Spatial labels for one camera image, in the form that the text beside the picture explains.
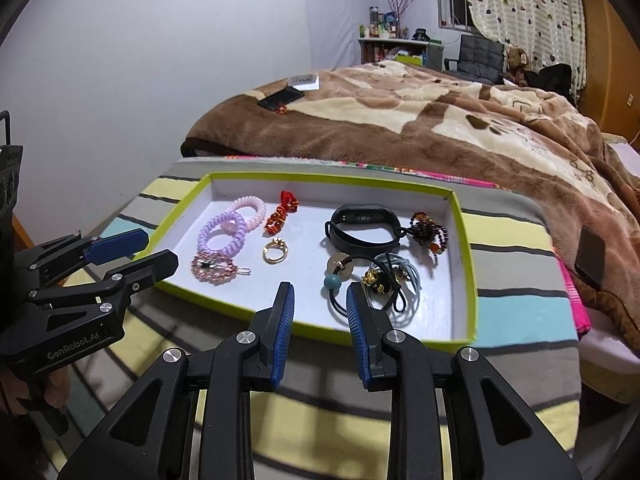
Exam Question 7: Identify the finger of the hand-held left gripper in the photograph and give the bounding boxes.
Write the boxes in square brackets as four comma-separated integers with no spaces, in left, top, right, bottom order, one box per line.
[14,228,151,287]
[27,250,180,314]

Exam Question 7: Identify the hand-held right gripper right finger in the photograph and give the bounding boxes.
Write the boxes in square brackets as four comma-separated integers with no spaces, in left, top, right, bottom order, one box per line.
[345,282,573,480]

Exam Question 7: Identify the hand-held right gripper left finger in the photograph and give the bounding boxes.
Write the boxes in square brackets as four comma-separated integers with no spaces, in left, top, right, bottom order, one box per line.
[57,281,297,480]

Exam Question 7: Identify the pink rhinestone hair clip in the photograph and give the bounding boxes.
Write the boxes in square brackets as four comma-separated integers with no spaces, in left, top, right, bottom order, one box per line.
[191,253,252,286]

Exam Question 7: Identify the black hair tie gold charm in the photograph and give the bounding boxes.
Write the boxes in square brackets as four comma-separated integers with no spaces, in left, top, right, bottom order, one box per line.
[362,267,406,311]

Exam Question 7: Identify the white box with green rim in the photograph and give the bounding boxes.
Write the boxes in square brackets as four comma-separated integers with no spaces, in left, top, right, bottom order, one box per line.
[152,172,478,347]

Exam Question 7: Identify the black hair tie teal bead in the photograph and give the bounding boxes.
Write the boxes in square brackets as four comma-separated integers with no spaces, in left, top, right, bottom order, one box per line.
[322,254,371,317]

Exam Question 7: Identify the purple spiral hair tie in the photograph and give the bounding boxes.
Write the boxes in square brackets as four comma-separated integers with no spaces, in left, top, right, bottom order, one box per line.
[197,212,247,257]

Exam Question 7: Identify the grey hair tie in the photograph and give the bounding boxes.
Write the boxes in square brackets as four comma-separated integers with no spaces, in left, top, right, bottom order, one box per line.
[372,252,423,328]

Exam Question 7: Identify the gold ring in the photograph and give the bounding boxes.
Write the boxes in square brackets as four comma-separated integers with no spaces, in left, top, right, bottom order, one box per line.
[262,240,291,264]

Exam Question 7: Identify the red beaded trinket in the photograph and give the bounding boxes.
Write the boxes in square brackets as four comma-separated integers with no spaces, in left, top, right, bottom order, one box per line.
[264,190,299,236]

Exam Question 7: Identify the amber beaded bracelet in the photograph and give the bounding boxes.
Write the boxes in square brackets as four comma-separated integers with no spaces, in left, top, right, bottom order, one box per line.
[406,211,451,257]

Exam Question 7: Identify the person's left hand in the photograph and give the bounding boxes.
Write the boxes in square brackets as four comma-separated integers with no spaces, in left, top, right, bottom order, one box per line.
[0,365,72,417]

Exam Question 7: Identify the black fitness band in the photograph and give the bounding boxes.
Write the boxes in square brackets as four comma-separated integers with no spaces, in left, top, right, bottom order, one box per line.
[325,204,403,256]

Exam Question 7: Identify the striped table cloth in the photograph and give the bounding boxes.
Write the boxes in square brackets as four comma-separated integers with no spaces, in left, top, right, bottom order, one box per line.
[47,157,583,480]

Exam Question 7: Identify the black smartphone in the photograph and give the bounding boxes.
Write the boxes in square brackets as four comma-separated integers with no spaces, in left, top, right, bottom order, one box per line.
[257,86,305,111]

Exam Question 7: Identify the brown patterned blanket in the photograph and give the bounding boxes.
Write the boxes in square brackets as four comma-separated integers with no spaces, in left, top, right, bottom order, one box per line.
[180,60,640,351]

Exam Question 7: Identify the dark rectangular device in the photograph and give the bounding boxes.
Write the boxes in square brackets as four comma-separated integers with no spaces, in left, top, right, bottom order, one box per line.
[575,225,607,289]

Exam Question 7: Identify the white corner shelf desk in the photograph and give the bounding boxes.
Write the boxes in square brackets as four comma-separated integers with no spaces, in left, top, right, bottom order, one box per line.
[357,36,446,72]

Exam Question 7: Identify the black quilted chair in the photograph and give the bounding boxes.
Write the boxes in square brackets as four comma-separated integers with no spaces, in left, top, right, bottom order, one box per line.
[444,34,506,83]

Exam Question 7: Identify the row of bottles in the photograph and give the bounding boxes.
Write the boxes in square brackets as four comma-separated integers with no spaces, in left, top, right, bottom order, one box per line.
[357,6,411,40]

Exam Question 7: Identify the brown teddy bear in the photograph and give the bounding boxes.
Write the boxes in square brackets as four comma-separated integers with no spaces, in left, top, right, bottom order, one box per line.
[504,46,531,86]

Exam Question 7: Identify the black clothing pile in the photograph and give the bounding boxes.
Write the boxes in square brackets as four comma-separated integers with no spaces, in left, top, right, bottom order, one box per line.
[522,63,573,106]

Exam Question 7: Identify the pink bed sheet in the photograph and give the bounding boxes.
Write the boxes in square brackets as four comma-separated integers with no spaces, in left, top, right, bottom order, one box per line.
[600,132,640,161]

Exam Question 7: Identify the pink flower branches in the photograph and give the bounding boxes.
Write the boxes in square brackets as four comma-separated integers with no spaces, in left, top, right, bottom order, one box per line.
[380,0,421,36]

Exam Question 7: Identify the window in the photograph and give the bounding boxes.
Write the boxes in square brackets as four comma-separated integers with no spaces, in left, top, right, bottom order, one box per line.
[437,0,473,31]

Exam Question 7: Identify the heart patterned curtain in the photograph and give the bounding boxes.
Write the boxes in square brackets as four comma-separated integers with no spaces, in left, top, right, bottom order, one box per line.
[457,0,586,106]

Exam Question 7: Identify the wooden wardrobe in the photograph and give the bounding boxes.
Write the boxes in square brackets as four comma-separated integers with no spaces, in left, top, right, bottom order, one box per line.
[575,0,640,141]

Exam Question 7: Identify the pink spiral hair tie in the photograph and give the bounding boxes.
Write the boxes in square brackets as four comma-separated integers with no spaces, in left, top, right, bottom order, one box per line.
[224,196,268,233]

